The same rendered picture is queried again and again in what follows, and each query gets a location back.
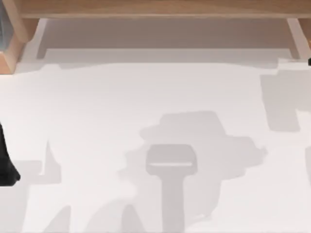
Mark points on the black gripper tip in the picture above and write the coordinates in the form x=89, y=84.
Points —
x=6, y=167

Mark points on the wooden open shelf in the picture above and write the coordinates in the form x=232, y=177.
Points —
x=155, y=9

